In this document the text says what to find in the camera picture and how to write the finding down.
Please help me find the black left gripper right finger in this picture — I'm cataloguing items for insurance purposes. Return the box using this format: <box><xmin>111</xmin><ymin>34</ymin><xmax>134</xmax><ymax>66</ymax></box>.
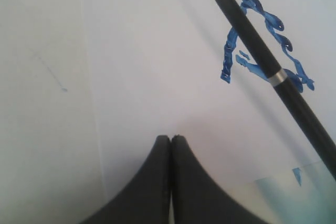
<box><xmin>171</xmin><ymin>135</ymin><xmax>265</xmax><ymax>223</ymax></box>

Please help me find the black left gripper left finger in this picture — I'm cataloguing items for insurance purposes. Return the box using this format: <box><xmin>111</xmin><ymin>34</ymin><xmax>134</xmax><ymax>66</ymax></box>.
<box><xmin>82</xmin><ymin>135</ymin><xmax>171</xmax><ymax>223</ymax></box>

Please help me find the black paintbrush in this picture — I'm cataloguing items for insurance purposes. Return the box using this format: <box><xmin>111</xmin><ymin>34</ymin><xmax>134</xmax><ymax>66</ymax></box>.
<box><xmin>215</xmin><ymin>0</ymin><xmax>335</xmax><ymax>177</ymax></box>

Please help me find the white plate with blue paint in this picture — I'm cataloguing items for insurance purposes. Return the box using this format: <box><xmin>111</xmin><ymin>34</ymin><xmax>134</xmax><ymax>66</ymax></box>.
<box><xmin>230</xmin><ymin>162</ymin><xmax>335</xmax><ymax>223</ymax></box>

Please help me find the white paper sheet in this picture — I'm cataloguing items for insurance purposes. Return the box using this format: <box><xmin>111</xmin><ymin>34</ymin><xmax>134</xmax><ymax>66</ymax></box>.
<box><xmin>81</xmin><ymin>0</ymin><xmax>335</xmax><ymax>197</ymax></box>

